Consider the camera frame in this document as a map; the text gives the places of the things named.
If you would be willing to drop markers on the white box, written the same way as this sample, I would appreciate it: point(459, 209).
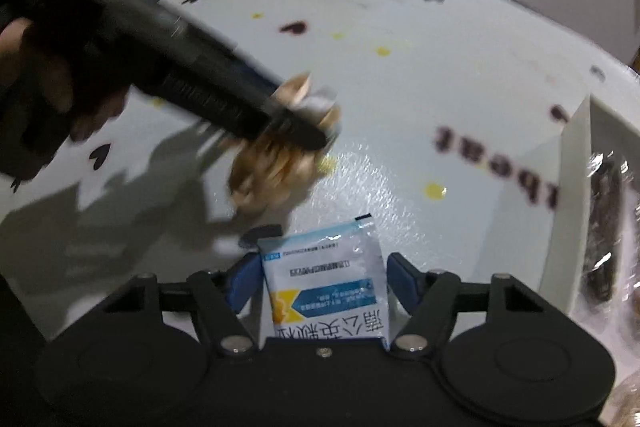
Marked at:
point(570, 207)

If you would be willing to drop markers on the person's left hand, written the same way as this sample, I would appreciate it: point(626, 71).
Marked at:
point(55, 82)

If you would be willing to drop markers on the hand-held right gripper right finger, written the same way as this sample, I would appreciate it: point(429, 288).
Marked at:
point(405, 282)

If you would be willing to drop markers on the tan soft plush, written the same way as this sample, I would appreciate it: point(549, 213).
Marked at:
point(272, 162)

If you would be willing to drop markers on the white blue medicine sachet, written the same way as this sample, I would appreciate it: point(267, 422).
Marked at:
point(325, 287)

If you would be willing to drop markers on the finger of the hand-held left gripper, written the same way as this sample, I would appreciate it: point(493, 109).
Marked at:
point(295, 122)

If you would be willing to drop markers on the clear packet of dark snack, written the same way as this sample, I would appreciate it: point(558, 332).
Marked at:
point(605, 227)

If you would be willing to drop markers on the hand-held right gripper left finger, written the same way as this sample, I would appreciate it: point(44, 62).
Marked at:
point(245, 282)

